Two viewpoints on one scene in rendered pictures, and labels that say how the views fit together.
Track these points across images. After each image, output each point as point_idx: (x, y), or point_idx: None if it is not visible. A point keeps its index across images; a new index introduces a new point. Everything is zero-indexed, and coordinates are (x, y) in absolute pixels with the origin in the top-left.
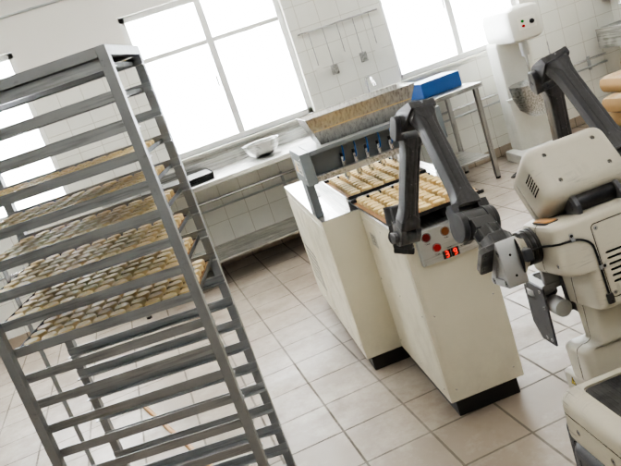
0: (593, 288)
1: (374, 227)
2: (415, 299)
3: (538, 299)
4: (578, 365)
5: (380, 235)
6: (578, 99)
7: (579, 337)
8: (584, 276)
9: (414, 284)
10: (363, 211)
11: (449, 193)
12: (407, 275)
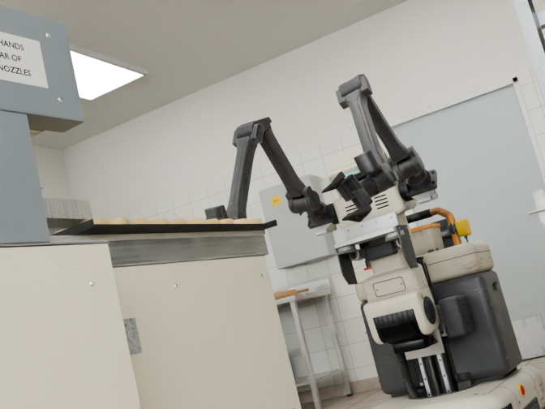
0: (407, 221)
1: (145, 287)
2: (280, 379)
3: (406, 234)
4: (421, 278)
5: (172, 294)
6: (284, 152)
7: (405, 268)
8: (403, 216)
9: (283, 339)
10: (173, 225)
11: (399, 143)
12: (268, 333)
